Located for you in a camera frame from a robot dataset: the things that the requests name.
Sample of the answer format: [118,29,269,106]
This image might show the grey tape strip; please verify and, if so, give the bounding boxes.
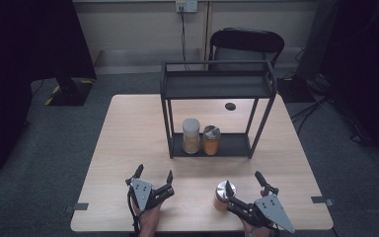
[64,202,90,213]
[310,196,336,207]

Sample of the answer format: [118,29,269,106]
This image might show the silver lid spice jar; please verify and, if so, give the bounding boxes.
[213,180,237,212]
[202,124,222,156]

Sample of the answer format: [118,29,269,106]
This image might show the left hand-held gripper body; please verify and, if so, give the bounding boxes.
[126,177,176,211]

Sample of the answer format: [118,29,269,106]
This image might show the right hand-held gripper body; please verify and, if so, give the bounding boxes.
[226,194,296,234]

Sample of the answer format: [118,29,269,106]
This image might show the dark curtain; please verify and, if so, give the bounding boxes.
[319,0,379,172]

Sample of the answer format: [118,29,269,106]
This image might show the black curtain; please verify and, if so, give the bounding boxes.
[0,0,97,181]

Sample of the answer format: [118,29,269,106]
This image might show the grey curtain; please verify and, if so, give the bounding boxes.
[295,0,339,82]

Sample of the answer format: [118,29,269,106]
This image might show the left hand-held gripper cable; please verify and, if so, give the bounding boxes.
[127,187,142,237]

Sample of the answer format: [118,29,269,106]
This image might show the person's right hand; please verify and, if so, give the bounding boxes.
[241,220,273,237]

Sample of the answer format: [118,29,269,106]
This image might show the black floor cables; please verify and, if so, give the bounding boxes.
[289,73,373,144]

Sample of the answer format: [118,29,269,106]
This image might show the white wall socket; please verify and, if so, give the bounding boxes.
[175,0,198,14]

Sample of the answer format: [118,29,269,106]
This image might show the black folding chair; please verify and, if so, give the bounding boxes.
[208,28,285,72]

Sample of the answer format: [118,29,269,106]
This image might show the black power cable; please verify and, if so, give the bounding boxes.
[179,7,190,72]

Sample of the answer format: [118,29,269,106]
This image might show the black metal shelf rack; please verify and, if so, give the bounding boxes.
[159,59,278,160]

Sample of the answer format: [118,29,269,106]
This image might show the white lid spice jar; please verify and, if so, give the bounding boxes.
[182,118,201,155]

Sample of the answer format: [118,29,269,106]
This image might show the person's left hand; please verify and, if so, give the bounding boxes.
[132,202,163,237]

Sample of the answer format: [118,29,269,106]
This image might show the black stand base yellow tape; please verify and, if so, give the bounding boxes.
[43,77,95,107]

